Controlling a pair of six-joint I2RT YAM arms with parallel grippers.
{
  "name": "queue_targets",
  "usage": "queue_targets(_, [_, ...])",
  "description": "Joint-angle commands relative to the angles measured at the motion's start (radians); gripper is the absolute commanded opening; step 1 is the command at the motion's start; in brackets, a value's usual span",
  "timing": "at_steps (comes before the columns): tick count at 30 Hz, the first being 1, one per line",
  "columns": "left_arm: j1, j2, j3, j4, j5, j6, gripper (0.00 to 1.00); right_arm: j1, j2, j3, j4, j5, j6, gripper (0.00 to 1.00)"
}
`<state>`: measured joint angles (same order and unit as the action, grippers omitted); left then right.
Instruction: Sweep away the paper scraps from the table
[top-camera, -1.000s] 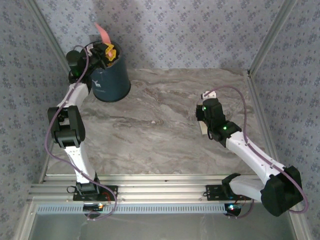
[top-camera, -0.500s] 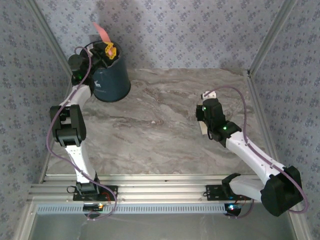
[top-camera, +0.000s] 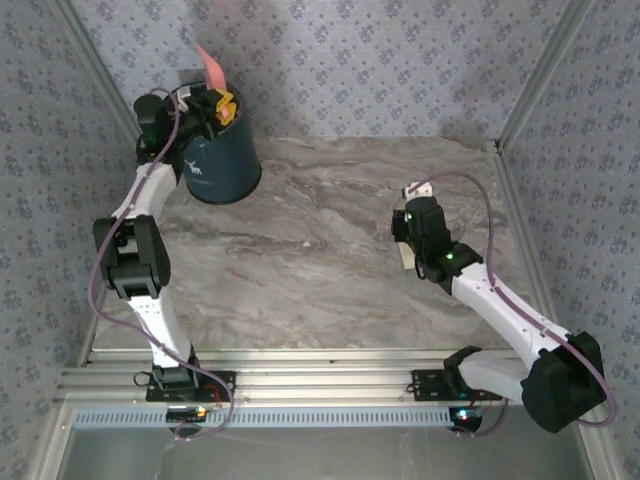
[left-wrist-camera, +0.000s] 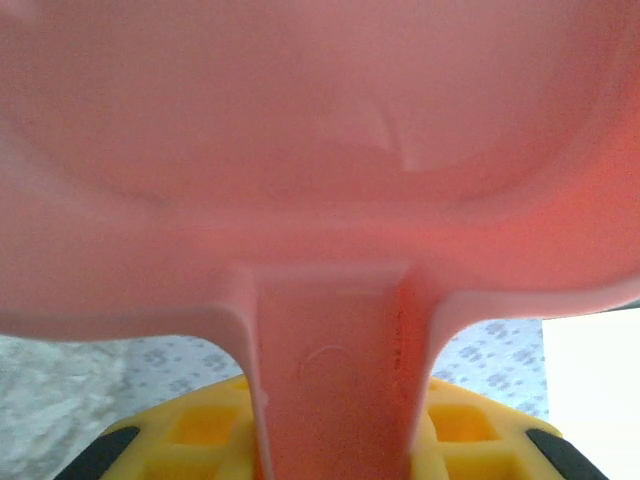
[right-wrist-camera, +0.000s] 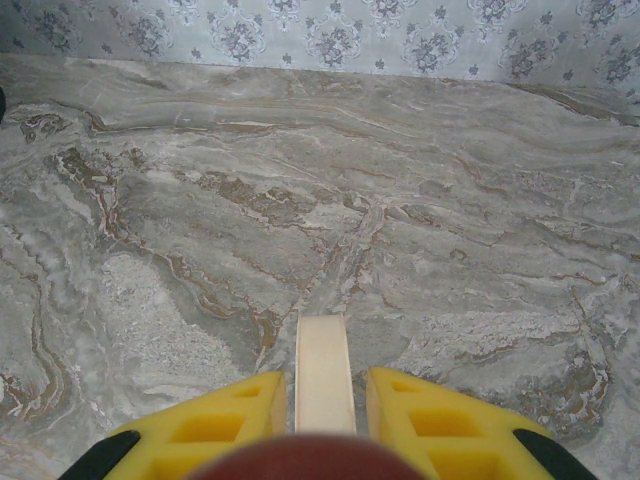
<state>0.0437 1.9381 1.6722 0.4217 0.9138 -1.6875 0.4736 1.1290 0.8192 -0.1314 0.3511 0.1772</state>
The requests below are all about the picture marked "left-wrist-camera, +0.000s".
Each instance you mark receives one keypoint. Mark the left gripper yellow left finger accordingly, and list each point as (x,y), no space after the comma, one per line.
(200,435)

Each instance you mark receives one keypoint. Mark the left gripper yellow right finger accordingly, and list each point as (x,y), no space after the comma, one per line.
(475,435)

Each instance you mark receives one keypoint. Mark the pink plastic dustpan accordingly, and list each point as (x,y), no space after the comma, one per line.
(320,150)

